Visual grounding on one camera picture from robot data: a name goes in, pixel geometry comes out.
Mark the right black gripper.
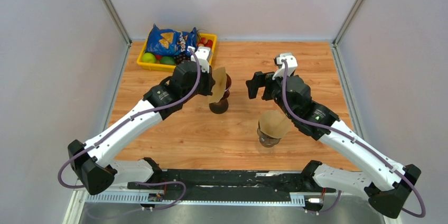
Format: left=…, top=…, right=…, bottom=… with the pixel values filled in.
left=245, top=70, right=295, bottom=120

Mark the paper coffee filter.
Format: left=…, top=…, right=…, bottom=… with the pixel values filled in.
left=258, top=110, right=292, bottom=139

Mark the brown amber dripper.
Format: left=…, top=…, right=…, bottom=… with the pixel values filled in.
left=222, top=74, right=232, bottom=99

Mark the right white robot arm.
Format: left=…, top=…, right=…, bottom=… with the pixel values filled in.
left=246, top=72, right=426, bottom=219

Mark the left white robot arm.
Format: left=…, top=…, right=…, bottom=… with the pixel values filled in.
left=67, top=60, right=215, bottom=195

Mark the clear glass dripper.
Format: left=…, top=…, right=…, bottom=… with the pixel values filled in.
left=257, top=128, right=281, bottom=148

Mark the dark grape bunch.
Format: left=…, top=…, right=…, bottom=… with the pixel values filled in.
left=174, top=53, right=190, bottom=65

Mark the yellow plastic bin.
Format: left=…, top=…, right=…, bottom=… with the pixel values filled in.
left=136, top=33, right=218, bottom=72

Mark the red apples pile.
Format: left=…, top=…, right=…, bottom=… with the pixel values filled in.
left=198, top=37, right=213, bottom=48

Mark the green avocado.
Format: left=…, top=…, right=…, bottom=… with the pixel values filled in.
left=159, top=56, right=176, bottom=66

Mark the blue chips bag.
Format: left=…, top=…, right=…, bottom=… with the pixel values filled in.
left=145, top=24, right=199, bottom=57

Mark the green lime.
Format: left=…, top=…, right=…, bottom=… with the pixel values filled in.
left=141, top=52, right=157, bottom=63

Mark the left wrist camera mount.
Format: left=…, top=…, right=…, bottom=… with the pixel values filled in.
left=188, top=46, right=212, bottom=73

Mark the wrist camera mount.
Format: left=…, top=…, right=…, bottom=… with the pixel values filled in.
left=272, top=52, right=298, bottom=80
left=188, top=46, right=212, bottom=73

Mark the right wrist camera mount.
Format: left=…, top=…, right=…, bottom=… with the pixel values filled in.
left=272, top=52, right=298, bottom=80

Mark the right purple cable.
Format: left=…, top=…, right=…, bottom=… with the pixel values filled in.
left=281, top=59, right=427, bottom=219

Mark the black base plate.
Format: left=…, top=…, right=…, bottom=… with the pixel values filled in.
left=127, top=166, right=334, bottom=207

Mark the aluminium frame rail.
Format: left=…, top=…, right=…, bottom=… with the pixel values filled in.
left=62, top=167, right=402, bottom=224

